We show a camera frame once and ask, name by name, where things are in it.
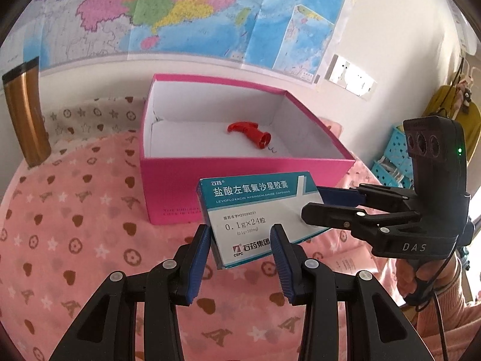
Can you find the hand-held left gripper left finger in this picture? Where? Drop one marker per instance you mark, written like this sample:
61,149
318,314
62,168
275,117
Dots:
197,267

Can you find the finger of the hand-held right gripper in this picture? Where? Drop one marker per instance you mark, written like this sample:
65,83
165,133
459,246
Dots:
338,218
342,195

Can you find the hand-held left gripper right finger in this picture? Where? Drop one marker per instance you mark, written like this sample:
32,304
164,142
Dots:
283,267

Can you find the teal and white medicine box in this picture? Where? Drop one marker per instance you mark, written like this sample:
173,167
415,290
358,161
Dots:
255,210

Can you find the pink cardboard box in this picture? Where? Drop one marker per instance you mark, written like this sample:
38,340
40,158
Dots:
169,195

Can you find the person's right forearm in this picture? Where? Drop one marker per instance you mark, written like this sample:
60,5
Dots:
460,308

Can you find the person's right hand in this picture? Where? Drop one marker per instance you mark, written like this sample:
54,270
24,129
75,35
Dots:
406,275

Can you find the blue plastic basket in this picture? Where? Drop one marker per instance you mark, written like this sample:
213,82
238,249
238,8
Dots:
394,146

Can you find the yellow bag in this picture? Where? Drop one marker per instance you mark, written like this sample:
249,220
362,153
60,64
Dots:
437,101

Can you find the small plush toy pendant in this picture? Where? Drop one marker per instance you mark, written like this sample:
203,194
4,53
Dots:
466,96

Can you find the pink printed blanket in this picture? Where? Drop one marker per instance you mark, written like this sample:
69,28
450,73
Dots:
75,214

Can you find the copper thermos cup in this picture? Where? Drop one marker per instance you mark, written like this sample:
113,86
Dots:
26,112

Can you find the white wall socket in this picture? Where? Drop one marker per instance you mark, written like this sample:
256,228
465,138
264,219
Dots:
334,68
350,76

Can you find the colourful wall map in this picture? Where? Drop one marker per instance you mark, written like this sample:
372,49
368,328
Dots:
188,7

